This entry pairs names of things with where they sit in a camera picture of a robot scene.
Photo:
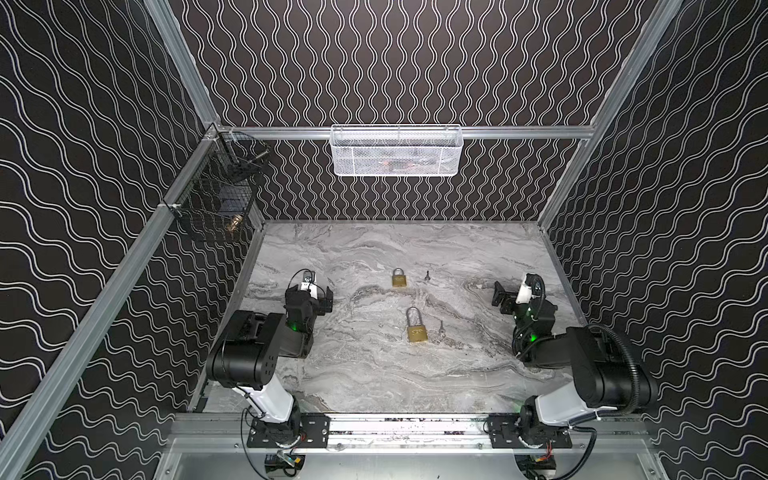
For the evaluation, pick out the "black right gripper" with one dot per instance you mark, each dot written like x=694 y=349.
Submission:
x=509 y=297

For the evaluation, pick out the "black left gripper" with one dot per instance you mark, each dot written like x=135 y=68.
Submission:
x=321 y=301

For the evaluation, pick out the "small brass padlock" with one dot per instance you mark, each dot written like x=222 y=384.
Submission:
x=398 y=278

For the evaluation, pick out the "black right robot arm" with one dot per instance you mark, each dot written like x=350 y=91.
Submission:
x=608 y=378

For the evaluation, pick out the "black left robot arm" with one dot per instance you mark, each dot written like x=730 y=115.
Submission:
x=244 y=359

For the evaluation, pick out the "long shackle brass padlock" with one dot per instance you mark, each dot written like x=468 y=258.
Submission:
x=415 y=329

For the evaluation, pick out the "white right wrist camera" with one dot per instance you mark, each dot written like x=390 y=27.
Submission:
x=531 y=287

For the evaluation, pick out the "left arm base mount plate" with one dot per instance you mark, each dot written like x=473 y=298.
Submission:
x=306 y=431

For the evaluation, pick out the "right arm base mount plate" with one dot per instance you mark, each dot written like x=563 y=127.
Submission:
x=508 y=431

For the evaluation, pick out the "black wire wall basket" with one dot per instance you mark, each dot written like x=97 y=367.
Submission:
x=216 y=206

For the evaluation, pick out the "white mesh wall basket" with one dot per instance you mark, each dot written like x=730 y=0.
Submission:
x=396 y=150

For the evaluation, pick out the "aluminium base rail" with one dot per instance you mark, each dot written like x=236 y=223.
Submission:
x=388 y=433

